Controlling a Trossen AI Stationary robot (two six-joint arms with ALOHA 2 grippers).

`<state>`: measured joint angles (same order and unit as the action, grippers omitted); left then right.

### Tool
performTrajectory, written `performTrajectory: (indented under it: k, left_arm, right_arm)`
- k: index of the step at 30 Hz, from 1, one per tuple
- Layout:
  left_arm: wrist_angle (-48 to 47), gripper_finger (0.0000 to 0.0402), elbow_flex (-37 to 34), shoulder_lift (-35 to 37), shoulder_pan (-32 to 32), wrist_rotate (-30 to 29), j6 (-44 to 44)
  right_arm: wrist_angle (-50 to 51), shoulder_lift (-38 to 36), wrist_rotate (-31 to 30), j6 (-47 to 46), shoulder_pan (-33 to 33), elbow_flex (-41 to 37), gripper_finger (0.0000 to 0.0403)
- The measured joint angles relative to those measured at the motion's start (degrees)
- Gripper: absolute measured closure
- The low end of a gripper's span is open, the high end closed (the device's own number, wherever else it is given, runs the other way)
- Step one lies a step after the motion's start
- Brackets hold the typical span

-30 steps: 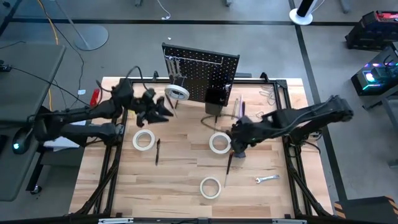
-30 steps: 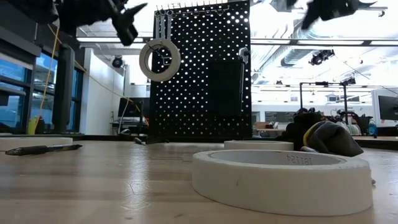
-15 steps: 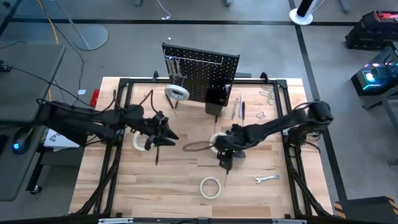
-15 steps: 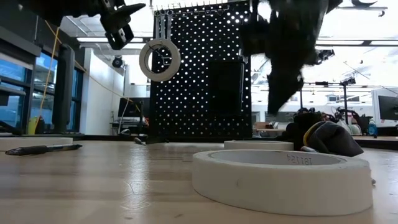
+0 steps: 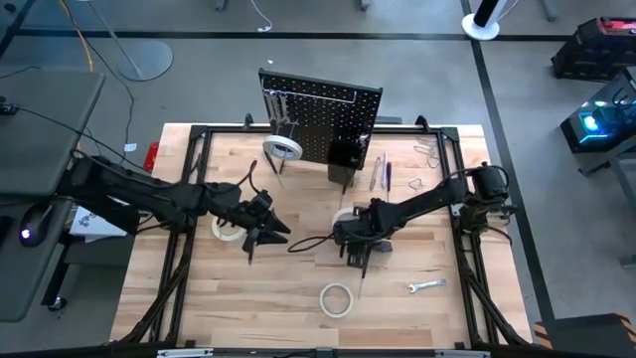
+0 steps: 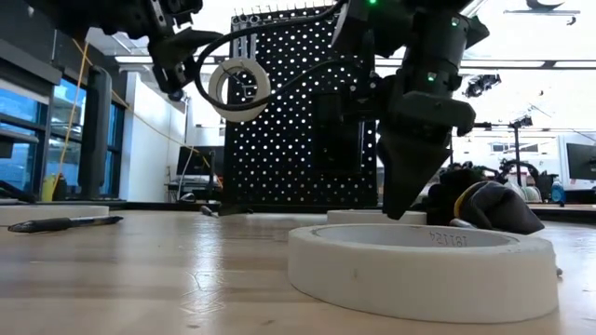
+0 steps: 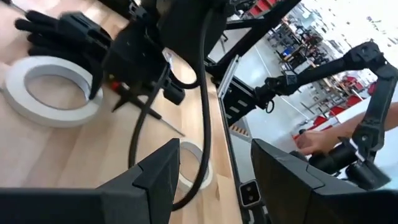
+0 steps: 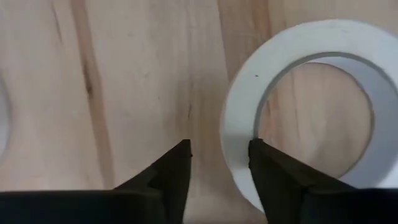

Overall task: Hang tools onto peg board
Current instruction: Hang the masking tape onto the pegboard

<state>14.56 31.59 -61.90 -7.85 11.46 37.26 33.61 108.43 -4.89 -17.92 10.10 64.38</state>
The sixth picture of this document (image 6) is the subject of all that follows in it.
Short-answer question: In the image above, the window with black frame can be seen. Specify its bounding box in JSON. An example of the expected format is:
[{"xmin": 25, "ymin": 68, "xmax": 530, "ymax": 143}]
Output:
[{"xmin": 0, "ymin": 41, "xmax": 127, "ymax": 202}]

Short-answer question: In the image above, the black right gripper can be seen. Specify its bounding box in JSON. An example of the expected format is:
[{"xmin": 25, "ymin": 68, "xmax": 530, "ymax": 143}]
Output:
[{"xmin": 377, "ymin": 69, "xmax": 477, "ymax": 220}]

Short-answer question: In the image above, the black ceiling spotlight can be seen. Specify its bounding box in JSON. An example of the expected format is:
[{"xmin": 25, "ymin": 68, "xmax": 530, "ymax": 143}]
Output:
[{"xmin": 465, "ymin": 73, "xmax": 504, "ymax": 100}]

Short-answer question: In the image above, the silver wire hook rack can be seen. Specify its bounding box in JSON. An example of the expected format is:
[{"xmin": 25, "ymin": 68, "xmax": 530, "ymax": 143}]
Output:
[{"xmin": 231, "ymin": 2, "xmax": 337, "ymax": 24}]

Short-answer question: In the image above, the black and grey work glove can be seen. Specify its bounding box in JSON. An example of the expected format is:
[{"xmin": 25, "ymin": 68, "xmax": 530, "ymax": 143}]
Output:
[{"xmin": 426, "ymin": 167, "xmax": 546, "ymax": 236}]

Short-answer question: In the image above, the blue bottle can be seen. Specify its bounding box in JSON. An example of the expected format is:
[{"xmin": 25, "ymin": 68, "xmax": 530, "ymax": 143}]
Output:
[{"xmin": 550, "ymin": 180, "xmax": 566, "ymax": 207}]

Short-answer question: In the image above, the long ceiling light bar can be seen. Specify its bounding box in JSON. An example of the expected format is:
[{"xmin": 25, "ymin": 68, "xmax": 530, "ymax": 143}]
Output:
[
  {"xmin": 465, "ymin": 58, "xmax": 596, "ymax": 71},
  {"xmin": 114, "ymin": 54, "xmax": 159, "ymax": 66}
]

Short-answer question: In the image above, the black metal pegboard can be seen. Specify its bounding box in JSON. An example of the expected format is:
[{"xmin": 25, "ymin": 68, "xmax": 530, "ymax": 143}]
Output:
[{"xmin": 218, "ymin": 4, "xmax": 379, "ymax": 216}]

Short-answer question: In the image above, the black pen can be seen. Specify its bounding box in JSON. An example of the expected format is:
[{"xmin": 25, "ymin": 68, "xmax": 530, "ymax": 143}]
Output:
[{"xmin": 7, "ymin": 214, "xmax": 125, "ymax": 235}]

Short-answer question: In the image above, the black ceiling fixture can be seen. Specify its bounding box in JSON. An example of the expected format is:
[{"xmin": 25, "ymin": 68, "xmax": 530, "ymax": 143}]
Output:
[{"xmin": 502, "ymin": 0, "xmax": 583, "ymax": 27}]

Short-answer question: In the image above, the yellow container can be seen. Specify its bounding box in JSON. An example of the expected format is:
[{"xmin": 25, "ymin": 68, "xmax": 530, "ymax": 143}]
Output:
[{"xmin": 41, "ymin": 172, "xmax": 67, "ymax": 203}]

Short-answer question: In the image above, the black pegboard bin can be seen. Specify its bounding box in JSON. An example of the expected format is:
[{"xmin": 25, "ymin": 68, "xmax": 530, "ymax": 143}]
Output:
[{"xmin": 312, "ymin": 90, "xmax": 369, "ymax": 176}]

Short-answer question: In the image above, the black computer monitor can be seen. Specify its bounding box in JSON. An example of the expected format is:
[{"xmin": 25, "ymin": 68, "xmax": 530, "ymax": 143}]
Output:
[
  {"xmin": 175, "ymin": 144, "xmax": 224, "ymax": 178},
  {"xmin": 565, "ymin": 142, "xmax": 596, "ymax": 182}
]

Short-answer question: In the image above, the black vertical column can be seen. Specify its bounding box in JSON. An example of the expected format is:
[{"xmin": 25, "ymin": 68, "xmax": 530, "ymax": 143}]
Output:
[{"xmin": 77, "ymin": 64, "xmax": 115, "ymax": 200}]

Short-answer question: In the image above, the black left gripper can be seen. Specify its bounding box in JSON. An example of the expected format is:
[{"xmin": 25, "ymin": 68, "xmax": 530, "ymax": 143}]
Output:
[{"xmin": 148, "ymin": 0, "xmax": 224, "ymax": 94}]

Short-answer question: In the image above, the long double wire peg hook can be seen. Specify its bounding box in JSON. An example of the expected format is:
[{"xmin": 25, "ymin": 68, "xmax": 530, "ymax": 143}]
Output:
[{"xmin": 227, "ymin": 64, "xmax": 260, "ymax": 101}]

